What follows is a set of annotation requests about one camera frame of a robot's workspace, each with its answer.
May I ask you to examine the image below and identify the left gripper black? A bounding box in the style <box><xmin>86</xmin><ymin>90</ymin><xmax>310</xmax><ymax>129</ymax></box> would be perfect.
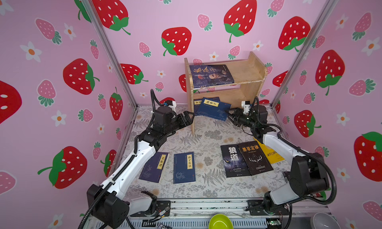
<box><xmin>162</xmin><ymin>112</ymin><xmax>194</xmax><ymax>138</ymax></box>

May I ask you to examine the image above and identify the navy book yellow label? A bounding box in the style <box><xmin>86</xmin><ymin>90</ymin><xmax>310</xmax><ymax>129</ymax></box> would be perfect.
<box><xmin>196</xmin><ymin>98</ymin><xmax>231</xmax><ymax>121</ymax></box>

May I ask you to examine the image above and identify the blue book yellow label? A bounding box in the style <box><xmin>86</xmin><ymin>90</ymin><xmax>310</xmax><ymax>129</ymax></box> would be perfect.
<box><xmin>173</xmin><ymin>152</ymin><xmax>196</xmax><ymax>184</ymax></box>

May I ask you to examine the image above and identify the dark blue portrait cover book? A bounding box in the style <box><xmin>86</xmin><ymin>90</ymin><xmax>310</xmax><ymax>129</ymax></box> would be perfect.
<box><xmin>190</xmin><ymin>65</ymin><xmax>235</xmax><ymax>88</ymax></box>

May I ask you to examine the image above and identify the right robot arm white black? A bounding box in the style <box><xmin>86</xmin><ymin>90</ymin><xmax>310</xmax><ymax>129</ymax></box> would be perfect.
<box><xmin>226</xmin><ymin>105</ymin><xmax>337</xmax><ymax>214</ymax></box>

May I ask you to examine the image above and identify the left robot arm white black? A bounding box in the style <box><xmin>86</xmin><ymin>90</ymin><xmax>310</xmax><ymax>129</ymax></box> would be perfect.
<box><xmin>79</xmin><ymin>90</ymin><xmax>195</xmax><ymax>229</ymax></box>

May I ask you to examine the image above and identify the wooden two-tier shelf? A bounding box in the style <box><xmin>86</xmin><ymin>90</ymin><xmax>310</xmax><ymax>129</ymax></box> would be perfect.
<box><xmin>184</xmin><ymin>51</ymin><xmax>268</xmax><ymax>136</ymax></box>

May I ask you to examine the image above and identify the yellow cartoon cover book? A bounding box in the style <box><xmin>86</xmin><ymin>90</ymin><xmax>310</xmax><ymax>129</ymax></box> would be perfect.
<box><xmin>254</xmin><ymin>139</ymin><xmax>285</xmax><ymax>164</ymax></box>

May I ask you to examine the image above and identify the black antler cover book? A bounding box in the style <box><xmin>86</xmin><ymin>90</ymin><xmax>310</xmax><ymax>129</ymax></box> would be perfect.
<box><xmin>238</xmin><ymin>141</ymin><xmax>273</xmax><ymax>176</ymax></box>

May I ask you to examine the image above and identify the purple-navy book yellow label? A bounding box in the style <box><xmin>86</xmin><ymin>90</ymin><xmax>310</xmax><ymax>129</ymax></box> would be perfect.
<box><xmin>139</xmin><ymin>151</ymin><xmax>169</xmax><ymax>183</ymax></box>

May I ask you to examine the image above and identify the black wolf cover book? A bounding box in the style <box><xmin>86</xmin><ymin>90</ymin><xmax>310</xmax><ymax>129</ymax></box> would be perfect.
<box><xmin>220</xmin><ymin>145</ymin><xmax>251</xmax><ymax>178</ymax></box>

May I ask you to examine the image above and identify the green bowl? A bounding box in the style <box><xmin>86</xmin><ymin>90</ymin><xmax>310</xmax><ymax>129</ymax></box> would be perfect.
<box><xmin>208</xmin><ymin>214</ymin><xmax>234</xmax><ymax>229</ymax></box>

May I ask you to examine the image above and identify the grey bowl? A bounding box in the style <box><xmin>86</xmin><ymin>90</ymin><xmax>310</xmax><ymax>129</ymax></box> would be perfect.
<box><xmin>310</xmin><ymin>212</ymin><xmax>341</xmax><ymax>229</ymax></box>

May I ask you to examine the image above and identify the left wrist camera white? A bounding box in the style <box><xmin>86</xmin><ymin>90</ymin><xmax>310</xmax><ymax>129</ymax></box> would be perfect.
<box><xmin>163</xmin><ymin>100</ymin><xmax>177</xmax><ymax>109</ymax></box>

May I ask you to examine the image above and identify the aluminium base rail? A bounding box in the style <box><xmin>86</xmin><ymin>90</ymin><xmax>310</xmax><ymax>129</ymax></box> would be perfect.
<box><xmin>118</xmin><ymin>198</ymin><xmax>333</xmax><ymax>229</ymax></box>

